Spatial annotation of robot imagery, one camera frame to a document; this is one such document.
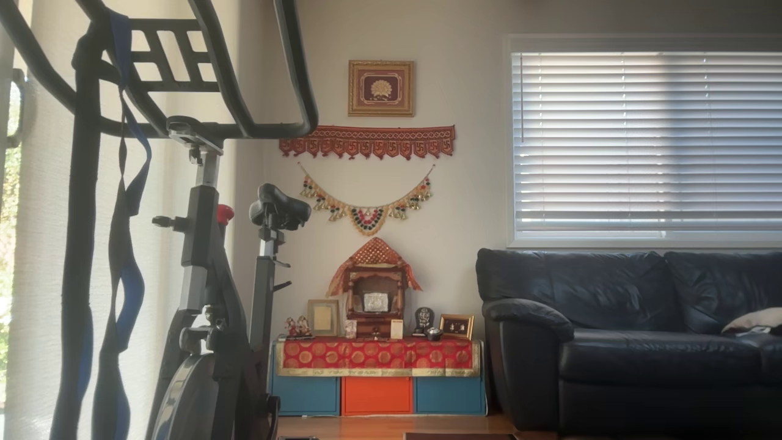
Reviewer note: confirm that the beaded door garland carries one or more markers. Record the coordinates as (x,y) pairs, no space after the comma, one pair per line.
(366,220)

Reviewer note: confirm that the orange shrine canopy cloth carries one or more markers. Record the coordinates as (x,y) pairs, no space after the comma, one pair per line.
(374,252)

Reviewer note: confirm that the silver embossed picture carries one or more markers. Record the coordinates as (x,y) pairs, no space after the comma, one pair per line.
(376,302)

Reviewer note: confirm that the dark idol statue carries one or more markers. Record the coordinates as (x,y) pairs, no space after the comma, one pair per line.
(423,319)

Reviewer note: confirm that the small wooden shrine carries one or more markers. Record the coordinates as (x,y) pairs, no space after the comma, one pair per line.
(372,327)

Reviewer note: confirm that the white card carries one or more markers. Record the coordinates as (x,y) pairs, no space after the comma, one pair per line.
(396,329)

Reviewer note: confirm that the small white picture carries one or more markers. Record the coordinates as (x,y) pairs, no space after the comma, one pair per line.
(350,329)

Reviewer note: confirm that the small black bowl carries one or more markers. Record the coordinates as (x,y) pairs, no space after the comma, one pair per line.
(433,333)

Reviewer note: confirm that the red gold patterned tablecloth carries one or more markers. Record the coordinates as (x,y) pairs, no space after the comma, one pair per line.
(376,355)

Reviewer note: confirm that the small painted figurines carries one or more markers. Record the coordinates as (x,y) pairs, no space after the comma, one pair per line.
(298,328)

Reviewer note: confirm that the orange storage cube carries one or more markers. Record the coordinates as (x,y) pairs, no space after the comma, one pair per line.
(377,396)

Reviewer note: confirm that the blue storage cube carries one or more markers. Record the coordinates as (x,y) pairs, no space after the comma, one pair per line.
(449,396)
(305,396)

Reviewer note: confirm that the black exercise bike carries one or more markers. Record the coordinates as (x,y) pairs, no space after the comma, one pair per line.
(201,244)

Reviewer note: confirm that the dark red rug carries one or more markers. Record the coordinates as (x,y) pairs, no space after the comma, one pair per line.
(458,436)

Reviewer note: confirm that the black leather sofa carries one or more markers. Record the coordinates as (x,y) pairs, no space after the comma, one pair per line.
(611,305)

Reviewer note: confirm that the white window blinds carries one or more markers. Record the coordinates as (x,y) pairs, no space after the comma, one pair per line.
(641,153)

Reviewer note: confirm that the white sheer curtain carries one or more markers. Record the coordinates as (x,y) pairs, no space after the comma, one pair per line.
(36,275)

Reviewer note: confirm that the beige cushion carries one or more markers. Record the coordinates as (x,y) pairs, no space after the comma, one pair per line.
(757,319)

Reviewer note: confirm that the red embroidered wall hanging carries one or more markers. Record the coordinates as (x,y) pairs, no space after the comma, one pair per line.
(366,142)

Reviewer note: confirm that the beige photo frame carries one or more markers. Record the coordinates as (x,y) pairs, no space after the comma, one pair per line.
(323,318)

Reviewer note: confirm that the gold photo frame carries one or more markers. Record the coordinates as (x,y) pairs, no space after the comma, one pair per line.
(456,327)

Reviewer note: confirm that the gold framed wall picture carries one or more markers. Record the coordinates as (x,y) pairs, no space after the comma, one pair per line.
(381,88)

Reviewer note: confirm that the white window frame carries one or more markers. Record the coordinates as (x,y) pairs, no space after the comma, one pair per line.
(641,43)

